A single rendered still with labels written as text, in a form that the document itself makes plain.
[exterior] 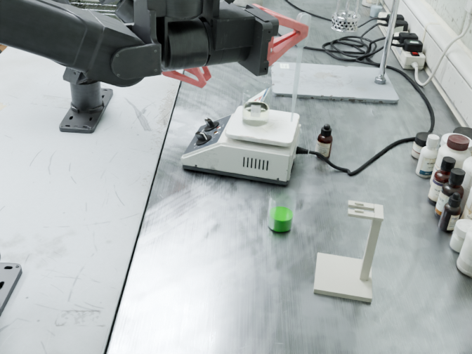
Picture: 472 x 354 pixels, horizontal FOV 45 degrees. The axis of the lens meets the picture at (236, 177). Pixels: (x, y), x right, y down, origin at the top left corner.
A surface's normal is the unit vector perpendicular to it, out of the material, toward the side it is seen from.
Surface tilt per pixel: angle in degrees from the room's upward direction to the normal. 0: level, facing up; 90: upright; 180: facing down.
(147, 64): 90
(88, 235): 0
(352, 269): 0
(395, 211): 0
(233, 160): 90
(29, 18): 87
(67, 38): 82
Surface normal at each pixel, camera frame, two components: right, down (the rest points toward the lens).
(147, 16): -0.88, 0.21
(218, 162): -0.22, 0.52
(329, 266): 0.05, -0.84
